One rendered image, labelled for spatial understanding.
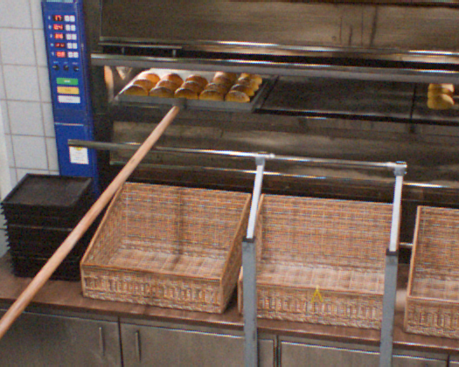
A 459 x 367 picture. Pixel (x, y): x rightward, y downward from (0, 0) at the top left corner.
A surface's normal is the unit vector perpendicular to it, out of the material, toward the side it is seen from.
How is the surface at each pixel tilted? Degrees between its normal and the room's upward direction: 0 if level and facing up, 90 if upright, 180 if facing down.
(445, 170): 71
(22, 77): 90
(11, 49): 90
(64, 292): 0
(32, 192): 0
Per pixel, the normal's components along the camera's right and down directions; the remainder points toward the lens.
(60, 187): -0.02, -0.90
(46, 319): -0.23, 0.43
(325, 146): -0.22, 0.08
